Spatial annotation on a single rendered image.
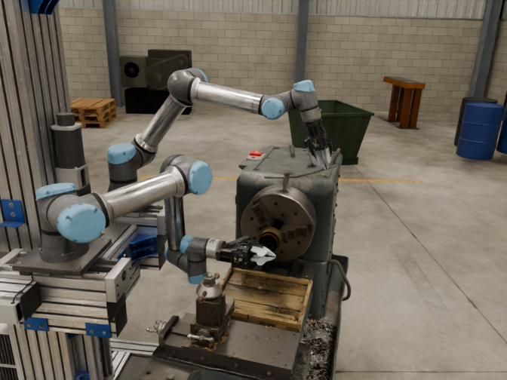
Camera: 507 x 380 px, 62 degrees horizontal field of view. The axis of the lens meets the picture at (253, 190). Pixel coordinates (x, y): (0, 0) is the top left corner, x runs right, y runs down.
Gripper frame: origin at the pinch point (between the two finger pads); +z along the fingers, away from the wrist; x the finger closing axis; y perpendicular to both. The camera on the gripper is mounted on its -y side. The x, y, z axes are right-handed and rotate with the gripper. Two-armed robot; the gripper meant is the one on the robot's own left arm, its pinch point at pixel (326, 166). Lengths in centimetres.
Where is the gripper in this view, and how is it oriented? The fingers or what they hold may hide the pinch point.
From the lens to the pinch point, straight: 174.3
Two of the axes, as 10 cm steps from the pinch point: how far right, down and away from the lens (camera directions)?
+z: 3.0, 9.2, 2.5
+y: -2.7, 3.3, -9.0
